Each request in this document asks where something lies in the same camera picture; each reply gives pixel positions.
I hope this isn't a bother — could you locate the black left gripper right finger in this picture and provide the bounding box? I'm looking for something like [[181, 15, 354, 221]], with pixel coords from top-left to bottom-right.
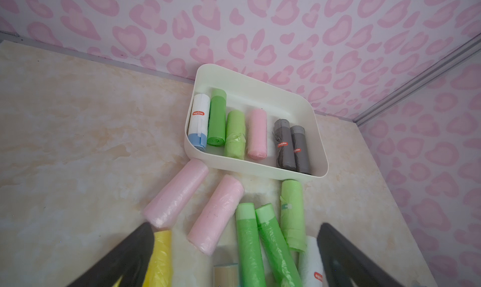
[[316, 223, 401, 286]]

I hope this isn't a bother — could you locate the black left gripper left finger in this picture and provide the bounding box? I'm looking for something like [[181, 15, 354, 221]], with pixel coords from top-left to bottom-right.
[[70, 222, 155, 286]]

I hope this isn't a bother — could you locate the grey trash bag roll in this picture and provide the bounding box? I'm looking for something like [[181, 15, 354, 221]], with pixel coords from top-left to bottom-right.
[[274, 119, 296, 171], [291, 125, 311, 175]]

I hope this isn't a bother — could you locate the bright green roll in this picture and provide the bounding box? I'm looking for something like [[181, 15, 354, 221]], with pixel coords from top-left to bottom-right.
[[207, 89, 227, 147]]

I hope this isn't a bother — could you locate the pink roll with white label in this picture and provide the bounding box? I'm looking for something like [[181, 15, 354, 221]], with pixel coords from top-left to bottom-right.
[[248, 109, 268, 161]]

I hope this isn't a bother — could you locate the yellow trash bag roll inner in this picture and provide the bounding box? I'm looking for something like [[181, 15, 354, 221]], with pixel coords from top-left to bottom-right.
[[114, 225, 173, 286]]

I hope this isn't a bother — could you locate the white roll with blue end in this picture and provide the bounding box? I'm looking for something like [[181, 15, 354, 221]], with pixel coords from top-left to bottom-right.
[[298, 236, 324, 287]]

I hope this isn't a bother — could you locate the green trash bag roll right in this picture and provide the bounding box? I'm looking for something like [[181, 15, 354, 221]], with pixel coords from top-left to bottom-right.
[[255, 203, 303, 286]]

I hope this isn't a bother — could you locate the green trash bag roll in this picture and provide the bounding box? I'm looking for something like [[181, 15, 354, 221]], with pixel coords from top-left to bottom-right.
[[255, 203, 303, 286], [235, 203, 267, 287]]

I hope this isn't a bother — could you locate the pink trash bag roll left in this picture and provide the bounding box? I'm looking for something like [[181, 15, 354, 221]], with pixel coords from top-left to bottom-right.
[[142, 159, 209, 230]]

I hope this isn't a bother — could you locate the pink trash bag roll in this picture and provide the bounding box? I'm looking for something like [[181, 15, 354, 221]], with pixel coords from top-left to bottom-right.
[[187, 174, 244, 256], [142, 159, 209, 230]]

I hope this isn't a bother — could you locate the light green roll near box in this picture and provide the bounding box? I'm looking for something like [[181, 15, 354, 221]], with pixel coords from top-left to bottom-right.
[[280, 179, 307, 252]]

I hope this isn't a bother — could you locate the pink trash bag roll right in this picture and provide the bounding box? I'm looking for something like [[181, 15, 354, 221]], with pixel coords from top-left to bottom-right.
[[187, 174, 244, 256]]

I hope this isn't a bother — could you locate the green trash bag roll left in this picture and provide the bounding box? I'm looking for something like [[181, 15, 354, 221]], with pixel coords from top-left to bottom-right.
[[235, 203, 267, 287]]

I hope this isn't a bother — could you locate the blue trash bag roll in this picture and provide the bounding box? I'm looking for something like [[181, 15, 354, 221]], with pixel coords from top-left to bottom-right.
[[213, 263, 240, 287]]

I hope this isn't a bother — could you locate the white plastic storage box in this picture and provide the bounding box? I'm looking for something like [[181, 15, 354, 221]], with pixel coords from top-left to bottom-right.
[[184, 64, 329, 183]]

